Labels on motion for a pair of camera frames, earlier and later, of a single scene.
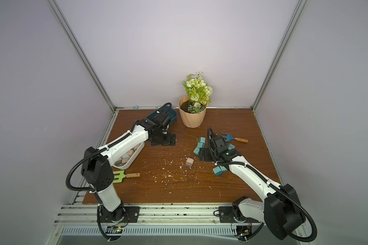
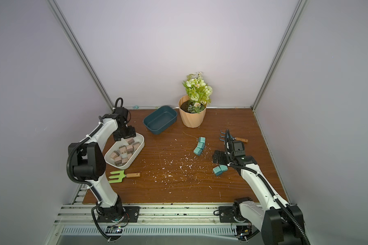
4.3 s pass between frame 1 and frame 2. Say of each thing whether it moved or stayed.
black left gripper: moved
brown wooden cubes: moved
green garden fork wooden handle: stayed
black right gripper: moved
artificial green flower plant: stayed
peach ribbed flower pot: stayed
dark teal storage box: stayed
